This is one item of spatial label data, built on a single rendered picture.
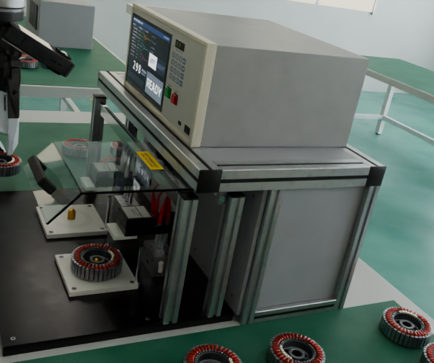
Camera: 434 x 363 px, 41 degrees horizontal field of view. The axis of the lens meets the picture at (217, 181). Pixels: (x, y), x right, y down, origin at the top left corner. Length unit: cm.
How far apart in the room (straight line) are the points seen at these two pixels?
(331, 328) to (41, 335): 62
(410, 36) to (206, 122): 718
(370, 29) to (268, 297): 662
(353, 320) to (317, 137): 43
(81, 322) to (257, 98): 56
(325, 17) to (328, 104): 603
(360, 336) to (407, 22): 698
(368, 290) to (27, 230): 86
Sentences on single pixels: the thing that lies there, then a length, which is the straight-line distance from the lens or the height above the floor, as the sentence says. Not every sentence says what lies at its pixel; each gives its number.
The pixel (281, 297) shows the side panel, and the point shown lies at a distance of 131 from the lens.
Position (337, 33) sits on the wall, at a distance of 744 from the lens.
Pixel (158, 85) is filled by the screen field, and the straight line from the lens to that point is 129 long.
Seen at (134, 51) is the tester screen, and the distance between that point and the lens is 145.
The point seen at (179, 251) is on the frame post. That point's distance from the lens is 111.
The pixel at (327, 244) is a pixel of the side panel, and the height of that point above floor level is 92.
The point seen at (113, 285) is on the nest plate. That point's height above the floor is 78.
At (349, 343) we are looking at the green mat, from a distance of 132.
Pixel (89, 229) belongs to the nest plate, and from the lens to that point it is 148.
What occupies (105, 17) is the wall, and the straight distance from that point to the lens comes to 610.
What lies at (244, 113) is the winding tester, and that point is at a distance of 116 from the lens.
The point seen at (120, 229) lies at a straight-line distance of 128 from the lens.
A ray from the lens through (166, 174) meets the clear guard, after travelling 112.
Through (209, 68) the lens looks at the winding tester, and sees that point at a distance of 109.
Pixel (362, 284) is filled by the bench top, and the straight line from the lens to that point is 156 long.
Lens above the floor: 149
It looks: 22 degrees down
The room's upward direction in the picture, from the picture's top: 11 degrees clockwise
